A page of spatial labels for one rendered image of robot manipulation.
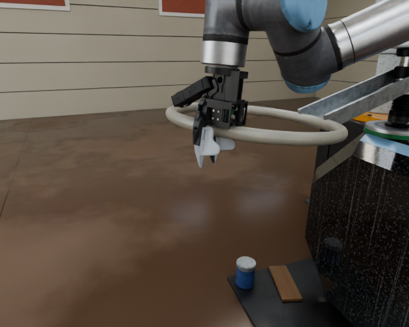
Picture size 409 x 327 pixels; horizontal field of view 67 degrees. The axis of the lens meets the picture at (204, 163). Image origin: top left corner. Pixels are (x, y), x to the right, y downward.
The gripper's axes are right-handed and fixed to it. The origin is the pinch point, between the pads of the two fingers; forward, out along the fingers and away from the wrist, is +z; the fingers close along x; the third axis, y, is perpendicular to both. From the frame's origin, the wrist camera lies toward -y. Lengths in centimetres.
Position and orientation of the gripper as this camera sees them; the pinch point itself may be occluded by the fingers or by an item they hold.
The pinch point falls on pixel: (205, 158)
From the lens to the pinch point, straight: 69.5
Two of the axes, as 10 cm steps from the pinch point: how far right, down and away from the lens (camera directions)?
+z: -0.9, 9.5, 3.1
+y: 8.2, 2.4, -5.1
